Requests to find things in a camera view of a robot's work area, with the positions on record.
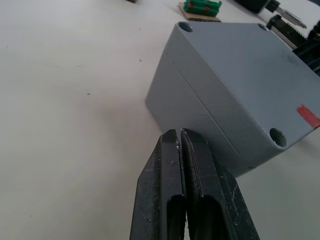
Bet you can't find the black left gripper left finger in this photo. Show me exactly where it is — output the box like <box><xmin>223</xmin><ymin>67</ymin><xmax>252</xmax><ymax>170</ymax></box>
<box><xmin>128</xmin><ymin>129</ymin><xmax>187</xmax><ymax>240</ymax></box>

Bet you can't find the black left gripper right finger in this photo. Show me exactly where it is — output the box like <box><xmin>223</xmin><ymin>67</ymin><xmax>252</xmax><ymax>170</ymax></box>
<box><xmin>180</xmin><ymin>128</ymin><xmax>261</xmax><ymax>240</ymax></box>

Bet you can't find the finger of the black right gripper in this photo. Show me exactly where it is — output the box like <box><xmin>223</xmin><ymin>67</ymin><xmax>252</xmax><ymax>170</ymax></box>
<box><xmin>265</xmin><ymin>14</ymin><xmax>307</xmax><ymax>41</ymax></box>

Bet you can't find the black electric screwdriver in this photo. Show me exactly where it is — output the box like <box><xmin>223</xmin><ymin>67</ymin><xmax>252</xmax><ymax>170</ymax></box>
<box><xmin>234</xmin><ymin>0</ymin><xmax>307</xmax><ymax>30</ymax></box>

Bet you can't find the grey plastic box lid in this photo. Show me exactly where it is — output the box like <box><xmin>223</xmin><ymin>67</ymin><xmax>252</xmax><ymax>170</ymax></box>
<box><xmin>163</xmin><ymin>21</ymin><xmax>320</xmax><ymax>171</ymax></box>

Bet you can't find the grey plastic box base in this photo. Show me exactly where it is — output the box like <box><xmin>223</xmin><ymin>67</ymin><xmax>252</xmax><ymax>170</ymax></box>
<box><xmin>144</xmin><ymin>51</ymin><xmax>256</xmax><ymax>179</ymax></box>

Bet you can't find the red tape mark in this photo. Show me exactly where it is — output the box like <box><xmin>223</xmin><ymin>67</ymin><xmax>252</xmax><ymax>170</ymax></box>
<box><xmin>295</xmin><ymin>104</ymin><xmax>320</xmax><ymax>130</ymax></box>

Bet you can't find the green plastic block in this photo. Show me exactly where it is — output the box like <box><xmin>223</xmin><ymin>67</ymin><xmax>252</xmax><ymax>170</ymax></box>
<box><xmin>183</xmin><ymin>0</ymin><xmax>223</xmax><ymax>18</ymax></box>

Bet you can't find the brown cardboard piece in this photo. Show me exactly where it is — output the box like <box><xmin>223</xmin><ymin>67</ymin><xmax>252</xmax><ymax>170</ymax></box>
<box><xmin>177</xmin><ymin>1</ymin><xmax>222</xmax><ymax>23</ymax></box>

